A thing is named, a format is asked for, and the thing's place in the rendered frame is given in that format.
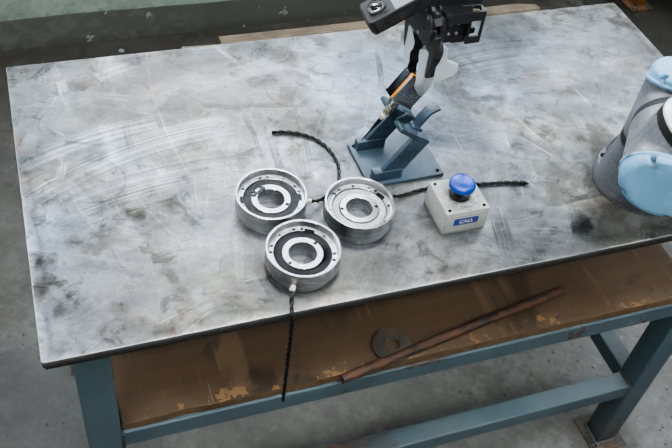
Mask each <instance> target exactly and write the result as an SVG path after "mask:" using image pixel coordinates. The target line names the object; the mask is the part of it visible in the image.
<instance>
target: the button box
mask: <svg viewBox="0 0 672 448"><path fill-rule="evenodd" d="M449 180H450V179H444V180H438V181H432V182H429V184H428V188H427V192H426V196H425V200H424V204H425V206H426V207H427V209H428V211H429V213H430V215H431V217H432V219H433V221H434V222H435V224H436V226H437V228H438V230H439V232H440V234H441V235H447V234H452V233H457V232H463V231H468V230H474V229H479V228H483V227H484V224H485V221H486V218H487V215H488V212H489V209H490V207H489V205H488V203H487V202H486V200H485V198H484V197H483V195H482V193H481V192H480V190H479V188H478V187H477V185H476V189H475V191H474V192H473V193H472V194H470V195H462V196H459V195H457V194H456V193H455V192H453V191H452V190H451V189H450V187H449Z"/></svg>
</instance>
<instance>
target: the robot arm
mask: <svg viewBox="0 0 672 448"><path fill-rule="evenodd" d="M482 2H483V0H367V1H365V2H363V3H361V4H360V12H361V14H362V16H363V18H364V20H365V22H366V24H367V26H368V27H369V29H370V31H371V32H372V33H373V34H375V35H378V34H380V33H381V32H383V31H385V30H387V29H389V28H391V27H393V26H395V25H396V24H398V23H400V22H402V21H404V20H405V25H404V61H405V68H406V67H407V68H409V69H411V70H413V71H415V72H416V70H417V63H418V62H419V67H418V70H417V72H416V80H415V83H414V88H415V90H416V92H417V94H418V96H423V95H424V94H425V93H426V92H427V91H428V89H429V87H430V86H431V84H433V83H435V82H438V81H440V80H443V79H446V78H448V77H451V76H453V75H455V74H456V73H457V71H458V64H457V63H456V62H453V61H450V60H448V59H447V55H448V48H447V47H446V46H445V45H444V44H443V43H446V42H450V43H457V42H463V41H464V44H470V43H477V42H479V40H480V37H481V33H482V29H483V25H484V22H485V18H486V14H487V10H486V9H485V8H484V6H483V5H482ZM473 8H476V9H480V10H479V11H473ZM473 21H481V24H480V27H479V31H478V35H472V36H469V34H471V33H474V31H475V27H474V26H473V25H472V22H473ZM645 77H646V78H645V80H644V82H643V85H642V87H641V89H640V91H639V93H638V95H637V98H636V100H635V102H634V104H633V106H632V108H631V111H630V113H629V115H628V117H627V119H626V121H625V124H624V126H623V128H622V130H621V132H620V133H619V134H618V135H617V136H616V137H615V138H614V139H613V140H612V141H611V142H610V143H609V144H608V145H606V147H604V148H603V149H602V150H601V152H600V153H599V154H598V156H597V158H596V161H595V163H594V165H593V169H592V176H593V180H594V182H595V184H596V186H597V188H598V189H599V191H600V192H601V193H602V194H603V195H604V196H605V197H606V198H607V199H608V200H610V201H611V202H612V203H614V204H615V205H617V206H619V207H621V208H623V209H625V210H627V211H630V212H632V213H636V214H640V215H645V216H664V215H667V216H670V217H672V56H666V57H662V58H660V59H658V60H656V61H655V62H654V63H653V64H652V66H651V68H650V70H649V71H648V72H647V73H646V75H645Z"/></svg>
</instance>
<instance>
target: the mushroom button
mask: <svg viewBox="0 0 672 448"><path fill-rule="evenodd" d="M449 187H450V189H451V190H452V191H453V192H455V193H456V194H457V195H459V196H462V195H470V194H472V193H473V192H474V191H475V189H476V183H475V180H474V179H473V178H472V177H471V176H469V175H467V174H464V173H458V174H455V175H453V176H452V177H451V178H450V180H449Z"/></svg>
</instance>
